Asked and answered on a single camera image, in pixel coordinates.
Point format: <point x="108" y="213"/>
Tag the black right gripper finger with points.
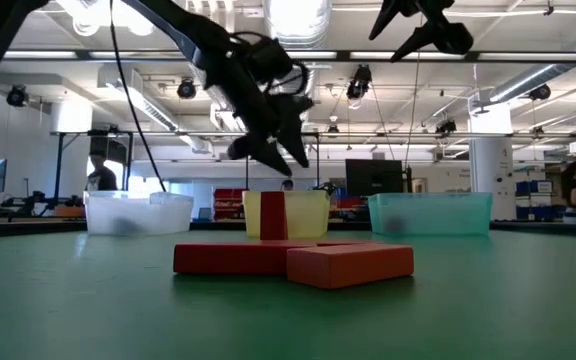
<point x="443" y="36"/>
<point x="390" y="10"/>

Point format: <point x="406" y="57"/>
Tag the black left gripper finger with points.
<point x="258" y="149"/>
<point x="290" y="125"/>

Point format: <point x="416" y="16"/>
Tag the red rectangular block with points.
<point x="274" y="215"/>

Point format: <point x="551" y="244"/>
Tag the long red block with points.
<point x="228" y="260"/>

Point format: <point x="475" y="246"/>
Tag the person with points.
<point x="102" y="177"/>
<point x="287" y="185"/>
<point x="574" y="187"/>

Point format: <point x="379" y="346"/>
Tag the red storage bin rack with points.
<point x="228" y="195"/>

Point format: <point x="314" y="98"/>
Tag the black ceiling spotlight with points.
<point x="445" y="127"/>
<point x="539" y="92"/>
<point x="16" y="96"/>
<point x="186" y="89"/>
<point x="359" y="82"/>

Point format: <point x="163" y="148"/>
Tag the yellow plastic bin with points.
<point x="308" y="212"/>

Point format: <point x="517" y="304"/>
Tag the black monitor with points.
<point x="373" y="177"/>

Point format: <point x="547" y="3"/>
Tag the clear white plastic bin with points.
<point x="168" y="215"/>

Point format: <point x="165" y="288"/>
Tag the white round column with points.
<point x="490" y="175"/>

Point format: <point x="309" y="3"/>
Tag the orange rectangular block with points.
<point x="348" y="267"/>

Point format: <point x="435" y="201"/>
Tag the blue storage bins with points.
<point x="530" y="189"/>

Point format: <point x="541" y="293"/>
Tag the teal plastic bin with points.
<point x="448" y="215"/>

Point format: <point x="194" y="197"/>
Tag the orange box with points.
<point x="70" y="211"/>

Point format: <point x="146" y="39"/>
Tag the black aluminium table frame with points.
<point x="28" y="227"/>

